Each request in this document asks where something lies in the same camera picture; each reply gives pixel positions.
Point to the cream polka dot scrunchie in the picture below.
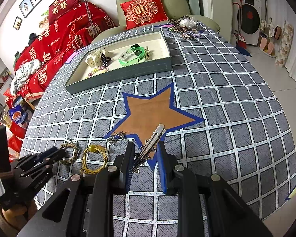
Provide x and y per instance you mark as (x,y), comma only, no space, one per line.
(93,59)

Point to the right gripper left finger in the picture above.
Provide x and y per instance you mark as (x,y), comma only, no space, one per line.
(123,175)

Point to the grey white knotted cloth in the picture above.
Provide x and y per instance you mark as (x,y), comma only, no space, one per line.
(23,74)

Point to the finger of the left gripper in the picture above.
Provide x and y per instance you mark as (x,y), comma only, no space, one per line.
(48,164)
(52,155)

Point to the black long hair clip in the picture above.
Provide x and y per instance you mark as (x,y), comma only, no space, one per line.
(139,53)

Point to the beige wooden hair clip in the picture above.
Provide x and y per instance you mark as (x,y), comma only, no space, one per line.
(147,53)

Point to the red embroidered cushion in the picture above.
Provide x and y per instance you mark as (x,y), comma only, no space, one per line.
(143,12)

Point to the green translucent bangle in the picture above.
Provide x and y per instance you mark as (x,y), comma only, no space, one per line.
(126,57)

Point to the framed wall picture pair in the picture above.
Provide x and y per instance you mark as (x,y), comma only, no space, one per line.
(26,6)

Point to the red bed pillow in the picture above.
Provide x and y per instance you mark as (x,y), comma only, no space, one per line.
(60,7)

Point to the blue snack box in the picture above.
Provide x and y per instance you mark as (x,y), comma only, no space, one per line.
(18,115)

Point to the slipper rack with slippers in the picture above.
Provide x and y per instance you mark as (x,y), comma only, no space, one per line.
(276,41)

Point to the brown star paper marker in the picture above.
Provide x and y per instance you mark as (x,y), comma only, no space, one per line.
(145,113)

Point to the grey shallow tray box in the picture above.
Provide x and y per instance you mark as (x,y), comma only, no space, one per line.
(84,77)

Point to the small black claw clip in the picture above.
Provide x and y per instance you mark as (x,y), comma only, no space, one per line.
(104,60)

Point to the silver metal hair clip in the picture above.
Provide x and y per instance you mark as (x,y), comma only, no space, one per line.
(148,147)

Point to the red printed bedspread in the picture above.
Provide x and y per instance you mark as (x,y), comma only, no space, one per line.
(67,34)

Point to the pile of spare jewelry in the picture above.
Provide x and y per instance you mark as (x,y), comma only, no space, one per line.
(187,27)

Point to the grey checked tablecloth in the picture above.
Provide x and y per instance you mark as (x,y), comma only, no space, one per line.
(245,137)

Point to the white washing machine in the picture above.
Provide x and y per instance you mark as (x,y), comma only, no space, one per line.
(246,18)

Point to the small framed wall picture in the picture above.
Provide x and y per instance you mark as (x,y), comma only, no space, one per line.
(17,23)

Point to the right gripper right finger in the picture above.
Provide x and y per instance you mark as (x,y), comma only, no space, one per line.
(166,164)

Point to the pink star paper marker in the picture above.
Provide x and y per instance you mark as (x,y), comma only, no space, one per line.
(72,56)

